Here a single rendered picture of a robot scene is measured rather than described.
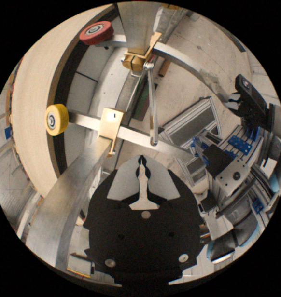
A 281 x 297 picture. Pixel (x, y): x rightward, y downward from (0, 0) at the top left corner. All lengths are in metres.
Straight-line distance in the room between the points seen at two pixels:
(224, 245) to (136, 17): 0.63
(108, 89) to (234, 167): 0.63
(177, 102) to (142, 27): 1.07
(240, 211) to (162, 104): 1.14
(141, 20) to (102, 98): 0.40
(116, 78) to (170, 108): 0.80
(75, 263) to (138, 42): 0.53
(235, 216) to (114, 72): 0.85
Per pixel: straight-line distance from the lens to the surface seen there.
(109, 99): 0.45
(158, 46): 0.26
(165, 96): 1.11
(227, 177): 0.37
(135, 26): 0.16
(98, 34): 0.26
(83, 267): 0.36
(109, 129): 0.21
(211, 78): 0.28
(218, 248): 0.51
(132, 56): 0.22
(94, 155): 0.16
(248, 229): 0.51
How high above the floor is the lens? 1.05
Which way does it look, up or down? 63 degrees down
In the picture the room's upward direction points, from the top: 179 degrees clockwise
